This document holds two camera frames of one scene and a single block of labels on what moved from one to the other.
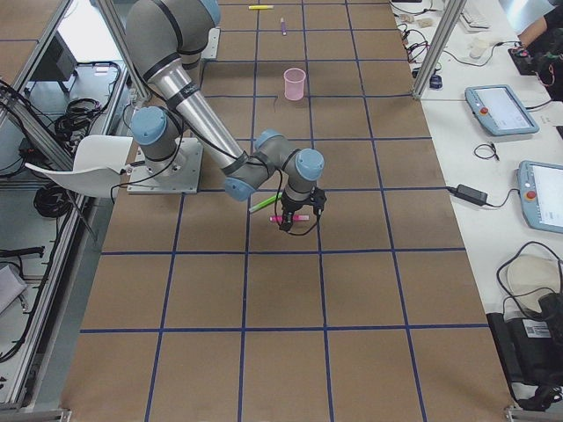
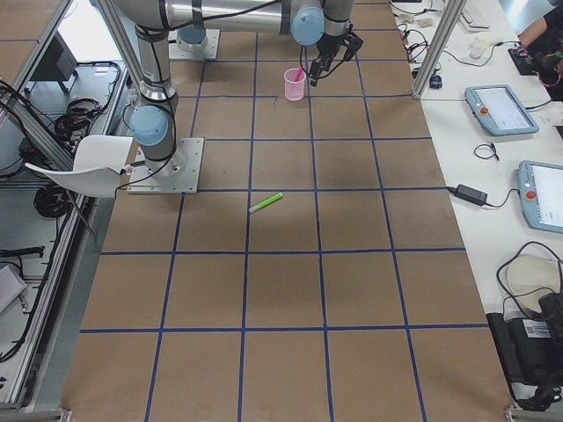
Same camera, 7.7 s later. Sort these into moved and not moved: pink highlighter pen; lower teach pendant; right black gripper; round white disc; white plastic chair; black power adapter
Moved: pink highlighter pen; right black gripper
Not moved: round white disc; black power adapter; white plastic chair; lower teach pendant
